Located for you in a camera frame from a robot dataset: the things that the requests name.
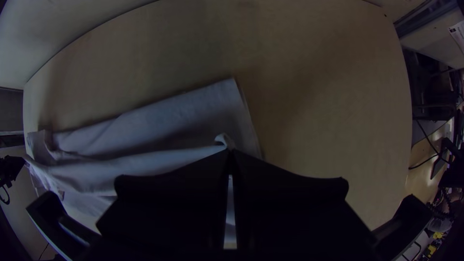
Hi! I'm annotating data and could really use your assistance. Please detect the light grey t-shirt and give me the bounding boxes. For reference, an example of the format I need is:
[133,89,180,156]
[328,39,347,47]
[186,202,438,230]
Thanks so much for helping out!
[24,78,262,251]

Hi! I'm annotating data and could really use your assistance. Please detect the wooden side table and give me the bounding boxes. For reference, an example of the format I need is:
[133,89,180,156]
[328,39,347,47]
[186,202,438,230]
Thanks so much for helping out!
[405,119,458,205]

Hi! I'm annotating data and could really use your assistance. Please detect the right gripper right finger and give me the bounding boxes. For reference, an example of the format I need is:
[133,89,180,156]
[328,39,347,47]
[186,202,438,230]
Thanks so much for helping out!
[231,149,377,251]

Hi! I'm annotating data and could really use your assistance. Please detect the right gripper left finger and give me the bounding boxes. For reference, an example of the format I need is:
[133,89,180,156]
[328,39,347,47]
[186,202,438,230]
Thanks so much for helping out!
[87,149,231,251]

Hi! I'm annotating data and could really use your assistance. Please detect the black cable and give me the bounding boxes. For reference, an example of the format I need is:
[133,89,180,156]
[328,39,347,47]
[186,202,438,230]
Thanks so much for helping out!
[408,118,451,171]

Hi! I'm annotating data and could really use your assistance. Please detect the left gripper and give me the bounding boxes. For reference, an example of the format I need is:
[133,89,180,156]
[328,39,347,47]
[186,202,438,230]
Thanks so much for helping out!
[0,155,27,189]

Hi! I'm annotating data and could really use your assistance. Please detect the white wall poster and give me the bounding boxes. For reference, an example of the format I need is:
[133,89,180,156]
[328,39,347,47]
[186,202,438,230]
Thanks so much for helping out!
[449,21,464,55]

